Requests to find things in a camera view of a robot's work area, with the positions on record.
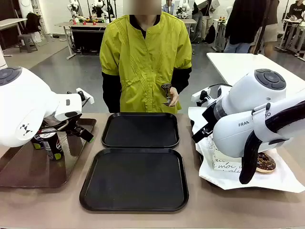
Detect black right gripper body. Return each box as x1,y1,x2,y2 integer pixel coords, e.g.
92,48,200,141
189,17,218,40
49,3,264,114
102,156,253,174
202,104,217,127

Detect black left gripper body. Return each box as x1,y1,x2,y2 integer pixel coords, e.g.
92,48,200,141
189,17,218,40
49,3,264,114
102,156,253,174
64,117,84,136

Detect black Pepsi can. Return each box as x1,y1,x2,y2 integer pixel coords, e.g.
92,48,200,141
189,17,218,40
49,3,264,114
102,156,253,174
30,130,46,150
39,130,65,161

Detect metal serving tongs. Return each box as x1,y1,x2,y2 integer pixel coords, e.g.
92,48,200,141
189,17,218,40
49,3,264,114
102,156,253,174
161,83,173,105

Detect person left forearm black sleeve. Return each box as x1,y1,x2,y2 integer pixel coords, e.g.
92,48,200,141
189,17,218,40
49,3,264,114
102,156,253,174
171,66,193,95

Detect person right forearm black sleeve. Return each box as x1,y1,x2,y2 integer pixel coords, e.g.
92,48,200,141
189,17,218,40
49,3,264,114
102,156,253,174
102,71,122,113

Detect person left hand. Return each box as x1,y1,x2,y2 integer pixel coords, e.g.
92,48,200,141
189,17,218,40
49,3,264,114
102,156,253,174
168,87,180,107

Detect white script paper box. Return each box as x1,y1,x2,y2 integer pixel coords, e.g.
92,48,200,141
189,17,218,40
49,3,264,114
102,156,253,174
212,147,244,171

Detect white paper sheet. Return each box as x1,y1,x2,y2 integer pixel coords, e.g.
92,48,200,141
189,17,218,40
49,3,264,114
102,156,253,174
188,106,305,193

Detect black plastic tray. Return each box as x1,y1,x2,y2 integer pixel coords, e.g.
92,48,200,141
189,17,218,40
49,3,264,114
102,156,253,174
79,147,189,212
101,112,180,148

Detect white side table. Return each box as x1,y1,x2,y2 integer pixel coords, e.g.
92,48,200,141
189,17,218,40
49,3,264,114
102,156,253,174
206,52,305,95

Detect brown plastic tray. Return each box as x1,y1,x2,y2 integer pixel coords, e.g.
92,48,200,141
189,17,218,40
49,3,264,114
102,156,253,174
0,118,97,189

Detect chocolate sprinkle donut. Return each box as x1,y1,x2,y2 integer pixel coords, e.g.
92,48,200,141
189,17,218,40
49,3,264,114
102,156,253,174
254,152,276,174

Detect black backpack on floor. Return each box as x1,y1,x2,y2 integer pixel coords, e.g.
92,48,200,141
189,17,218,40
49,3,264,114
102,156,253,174
205,23,216,44

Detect yellow green jacket torso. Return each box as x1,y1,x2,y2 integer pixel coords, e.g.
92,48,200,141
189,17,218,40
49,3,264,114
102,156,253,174
99,11,193,114

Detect black panel under table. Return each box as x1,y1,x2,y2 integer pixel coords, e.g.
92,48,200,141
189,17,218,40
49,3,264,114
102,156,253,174
71,26,107,54

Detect bystander in khaki trousers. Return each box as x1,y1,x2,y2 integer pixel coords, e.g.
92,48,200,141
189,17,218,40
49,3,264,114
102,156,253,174
202,0,216,44

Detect grey stool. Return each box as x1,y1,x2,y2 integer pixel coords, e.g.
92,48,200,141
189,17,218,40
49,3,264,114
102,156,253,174
18,33,38,53

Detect bystander in dark coat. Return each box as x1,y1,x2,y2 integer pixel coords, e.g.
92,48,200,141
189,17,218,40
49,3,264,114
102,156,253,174
224,0,265,53

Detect grey background table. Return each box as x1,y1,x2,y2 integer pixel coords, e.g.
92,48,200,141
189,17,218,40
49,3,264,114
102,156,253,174
54,21,112,60

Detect bystander in tan skirt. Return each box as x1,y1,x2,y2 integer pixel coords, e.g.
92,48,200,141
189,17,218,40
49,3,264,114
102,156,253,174
262,0,280,58

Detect black bag on chair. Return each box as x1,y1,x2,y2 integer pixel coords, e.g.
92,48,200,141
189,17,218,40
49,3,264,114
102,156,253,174
25,11,41,34

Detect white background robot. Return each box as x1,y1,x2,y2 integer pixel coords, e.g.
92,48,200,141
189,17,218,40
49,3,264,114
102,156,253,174
66,0,81,19
91,0,106,18

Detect white background desk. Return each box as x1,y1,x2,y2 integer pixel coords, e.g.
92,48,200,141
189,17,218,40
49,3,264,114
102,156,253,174
0,18,28,46

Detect blurred person head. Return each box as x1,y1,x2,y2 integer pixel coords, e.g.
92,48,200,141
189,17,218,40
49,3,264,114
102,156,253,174
123,0,162,16

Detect seated bystander black shirt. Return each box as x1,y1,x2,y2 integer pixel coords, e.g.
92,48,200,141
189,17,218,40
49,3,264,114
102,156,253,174
285,0,305,21

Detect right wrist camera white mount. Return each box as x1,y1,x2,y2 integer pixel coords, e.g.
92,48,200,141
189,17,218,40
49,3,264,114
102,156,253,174
192,87,212,107

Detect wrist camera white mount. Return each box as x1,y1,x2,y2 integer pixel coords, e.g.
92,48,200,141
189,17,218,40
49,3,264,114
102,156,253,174
192,87,212,107
76,88,95,104

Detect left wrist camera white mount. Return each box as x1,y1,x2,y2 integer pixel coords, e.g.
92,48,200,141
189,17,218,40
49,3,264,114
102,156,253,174
76,88,95,104

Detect thin black cable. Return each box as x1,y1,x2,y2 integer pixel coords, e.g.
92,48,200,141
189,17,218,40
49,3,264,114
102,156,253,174
206,83,233,91

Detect black cable sleeve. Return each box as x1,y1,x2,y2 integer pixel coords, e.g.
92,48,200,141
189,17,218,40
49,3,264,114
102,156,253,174
239,100,305,185

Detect black camera pole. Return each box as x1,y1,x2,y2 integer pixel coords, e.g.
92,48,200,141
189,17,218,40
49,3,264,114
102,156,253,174
253,0,275,56

